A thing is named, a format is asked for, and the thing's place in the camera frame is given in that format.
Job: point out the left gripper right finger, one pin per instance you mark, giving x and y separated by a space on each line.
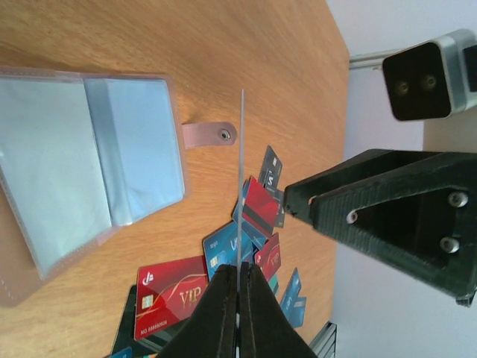
264 331

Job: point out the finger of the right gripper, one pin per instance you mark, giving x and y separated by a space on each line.
414 211

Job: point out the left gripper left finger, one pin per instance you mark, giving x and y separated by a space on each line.
211 328

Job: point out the blue VIP card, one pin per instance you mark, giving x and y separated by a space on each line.
240 177

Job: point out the blue card right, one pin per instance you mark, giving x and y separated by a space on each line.
292 305

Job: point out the red VIP card upper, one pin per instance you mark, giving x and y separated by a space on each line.
167 293

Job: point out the red vip card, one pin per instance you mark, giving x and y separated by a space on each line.
269 258
167 293

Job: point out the red VIP card centre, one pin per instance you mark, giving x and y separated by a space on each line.
269 258

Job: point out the red card upper right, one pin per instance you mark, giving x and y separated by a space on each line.
259 211

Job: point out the black card top right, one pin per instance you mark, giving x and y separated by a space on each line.
270 171

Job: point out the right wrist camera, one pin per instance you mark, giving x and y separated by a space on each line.
433 80

